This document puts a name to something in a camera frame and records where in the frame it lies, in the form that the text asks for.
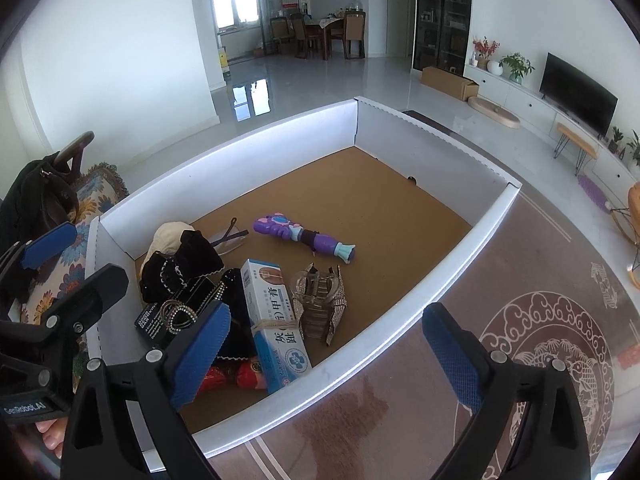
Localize thin black-framed glasses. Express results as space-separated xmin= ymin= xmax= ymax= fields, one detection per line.
xmin=207 ymin=217 xmax=249 ymax=257

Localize purple toy wand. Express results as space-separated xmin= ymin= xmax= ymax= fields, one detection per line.
xmin=252 ymin=216 xmax=357 ymax=264

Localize small hoop rhinestone clip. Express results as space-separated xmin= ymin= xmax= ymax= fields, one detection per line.
xmin=159 ymin=300 xmax=198 ymax=333

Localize person's left hand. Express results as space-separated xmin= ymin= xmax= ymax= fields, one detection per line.
xmin=35 ymin=416 xmax=69 ymax=461

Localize brown cardboard box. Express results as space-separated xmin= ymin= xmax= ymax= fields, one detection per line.
xmin=420 ymin=66 xmax=480 ymax=101

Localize leafy green potted plant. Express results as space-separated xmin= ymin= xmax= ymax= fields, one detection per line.
xmin=500 ymin=53 xmax=535 ymax=85

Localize black rectangular box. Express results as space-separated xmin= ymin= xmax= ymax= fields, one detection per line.
xmin=133 ymin=275 xmax=221 ymax=348

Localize large rhinestone hair clip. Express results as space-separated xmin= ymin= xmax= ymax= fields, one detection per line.
xmin=290 ymin=263 xmax=348 ymax=346

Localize black bag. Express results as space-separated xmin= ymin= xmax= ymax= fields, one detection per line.
xmin=0 ymin=155 xmax=81 ymax=306

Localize wooden bench with metal legs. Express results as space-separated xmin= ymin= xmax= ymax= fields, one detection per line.
xmin=552 ymin=122 xmax=598 ymax=168

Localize brown patterned glass desktop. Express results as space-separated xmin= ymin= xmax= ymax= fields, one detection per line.
xmin=200 ymin=109 xmax=640 ymax=480

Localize red snack packet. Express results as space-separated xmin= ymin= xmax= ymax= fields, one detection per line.
xmin=195 ymin=357 xmax=268 ymax=393

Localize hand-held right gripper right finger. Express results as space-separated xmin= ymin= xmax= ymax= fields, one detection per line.
xmin=421 ymin=302 xmax=591 ymax=480

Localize black lace-trimmed pouch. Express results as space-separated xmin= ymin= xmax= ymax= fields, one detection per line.
xmin=212 ymin=267 xmax=258 ymax=361

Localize wooden dining table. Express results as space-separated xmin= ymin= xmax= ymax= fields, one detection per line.
xmin=305 ymin=17 xmax=346 ymax=61

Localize purple floor mat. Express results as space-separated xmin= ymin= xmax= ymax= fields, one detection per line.
xmin=577 ymin=174 xmax=611 ymax=206

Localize beige oval pet bed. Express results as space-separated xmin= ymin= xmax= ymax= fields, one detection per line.
xmin=467 ymin=95 xmax=522 ymax=128

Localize white television cabinet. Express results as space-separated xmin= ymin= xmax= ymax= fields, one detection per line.
xmin=464 ymin=62 xmax=640 ymax=196

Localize black flat television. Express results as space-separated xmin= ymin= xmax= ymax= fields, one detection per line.
xmin=539 ymin=52 xmax=619 ymax=138

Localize white and blue carton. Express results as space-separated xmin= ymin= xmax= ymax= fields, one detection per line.
xmin=241 ymin=258 xmax=313 ymax=395

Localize wooden dining chair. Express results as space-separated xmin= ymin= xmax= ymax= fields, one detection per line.
xmin=344 ymin=11 xmax=367 ymax=60
xmin=291 ymin=14 xmax=321 ymax=60
xmin=270 ymin=16 xmax=296 ymax=56

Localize vase with red flowers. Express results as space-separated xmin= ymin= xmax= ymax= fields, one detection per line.
xmin=471 ymin=37 xmax=501 ymax=70

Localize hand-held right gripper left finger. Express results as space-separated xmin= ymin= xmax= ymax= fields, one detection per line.
xmin=60 ymin=300 xmax=233 ymax=480

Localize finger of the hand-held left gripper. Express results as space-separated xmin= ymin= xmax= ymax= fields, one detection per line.
xmin=0 ymin=221 xmax=80 ymax=306
xmin=39 ymin=264 xmax=130 ymax=357

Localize long-leaf potted plant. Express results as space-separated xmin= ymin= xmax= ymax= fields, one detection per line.
xmin=625 ymin=130 xmax=640 ymax=171

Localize dark wooden chair back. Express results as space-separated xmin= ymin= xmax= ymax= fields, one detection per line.
xmin=52 ymin=131 xmax=96 ymax=181

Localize cream plush toy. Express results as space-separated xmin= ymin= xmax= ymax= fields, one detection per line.
xmin=141 ymin=221 xmax=193 ymax=281

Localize orange rocking chair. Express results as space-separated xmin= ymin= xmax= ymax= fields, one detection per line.
xmin=610 ymin=182 xmax=640 ymax=291

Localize tall dark display cabinet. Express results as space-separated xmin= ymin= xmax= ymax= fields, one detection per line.
xmin=411 ymin=0 xmax=473 ymax=73

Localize floral fringed cushion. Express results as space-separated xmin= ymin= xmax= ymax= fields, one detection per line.
xmin=20 ymin=162 xmax=130 ymax=396

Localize white door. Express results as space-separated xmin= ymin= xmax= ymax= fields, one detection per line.
xmin=387 ymin=0 xmax=416 ymax=58

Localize white cardboard box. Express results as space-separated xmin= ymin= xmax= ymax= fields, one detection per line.
xmin=85 ymin=95 xmax=523 ymax=473

